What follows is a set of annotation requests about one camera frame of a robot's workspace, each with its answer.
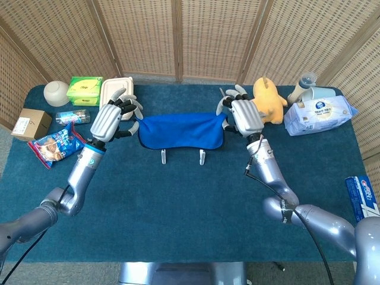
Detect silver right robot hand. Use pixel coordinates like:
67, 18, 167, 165
216, 84, 265, 139

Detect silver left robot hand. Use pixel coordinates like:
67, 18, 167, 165
89, 87, 144, 143

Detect blue cloth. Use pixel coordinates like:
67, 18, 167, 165
135, 112, 230, 151

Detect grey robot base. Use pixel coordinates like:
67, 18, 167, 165
118, 262, 248, 285

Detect yellow plush toy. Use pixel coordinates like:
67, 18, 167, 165
251, 76, 289, 125

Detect beige lidded lunch box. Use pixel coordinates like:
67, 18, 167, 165
99, 76, 134, 122

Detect clear plastic snack jar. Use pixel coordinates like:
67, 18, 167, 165
55, 109, 91, 126

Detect green tissue pack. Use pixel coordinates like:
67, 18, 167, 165
66, 76, 105, 107

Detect blue cookie snack bag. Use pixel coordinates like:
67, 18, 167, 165
27, 121, 89, 170

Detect white upturned bowl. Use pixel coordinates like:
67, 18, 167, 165
43, 80, 71, 107

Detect baby bottle with blue collar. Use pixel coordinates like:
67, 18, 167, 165
287, 72, 318, 104

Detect white wet wipes pack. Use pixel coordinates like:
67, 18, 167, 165
283, 95, 359, 137

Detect small cardboard box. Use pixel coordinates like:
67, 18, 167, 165
11, 108, 53, 142

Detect light blue cup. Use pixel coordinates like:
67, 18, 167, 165
301, 86, 337, 103

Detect woven bamboo folding screen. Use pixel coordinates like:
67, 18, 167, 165
0, 0, 380, 161

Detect teal table mat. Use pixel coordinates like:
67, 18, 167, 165
0, 84, 371, 264

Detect blue white toothpaste box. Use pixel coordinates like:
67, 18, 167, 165
344, 175, 380, 223

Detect small wire rack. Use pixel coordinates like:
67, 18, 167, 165
160, 148, 207, 166

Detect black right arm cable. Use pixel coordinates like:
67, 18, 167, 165
243, 135, 332, 285

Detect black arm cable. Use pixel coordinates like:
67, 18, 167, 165
243, 135, 332, 285
0, 185, 71, 277

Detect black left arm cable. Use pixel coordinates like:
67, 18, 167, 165
0, 185, 71, 277

